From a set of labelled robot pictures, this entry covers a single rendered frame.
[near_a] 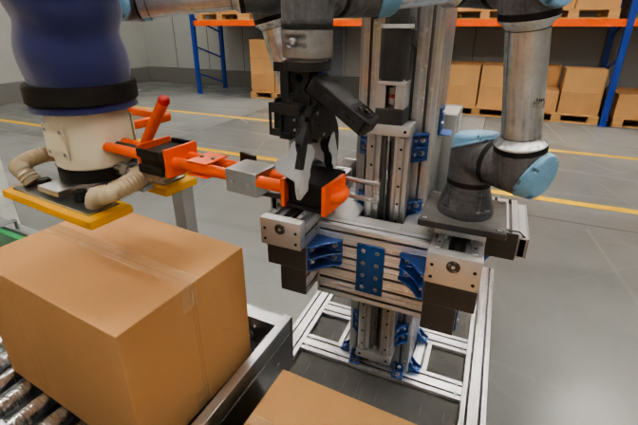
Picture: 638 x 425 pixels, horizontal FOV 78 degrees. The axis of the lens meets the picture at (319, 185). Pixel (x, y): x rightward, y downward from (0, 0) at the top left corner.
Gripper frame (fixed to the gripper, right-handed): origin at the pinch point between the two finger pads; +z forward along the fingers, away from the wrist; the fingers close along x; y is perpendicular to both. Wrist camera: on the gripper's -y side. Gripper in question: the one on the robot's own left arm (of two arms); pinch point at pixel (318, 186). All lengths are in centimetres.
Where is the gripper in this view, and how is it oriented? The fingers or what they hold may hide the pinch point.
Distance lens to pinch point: 66.4
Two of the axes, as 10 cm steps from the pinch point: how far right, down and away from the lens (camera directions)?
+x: -5.1, 3.3, -7.9
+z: 0.0, 9.2, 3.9
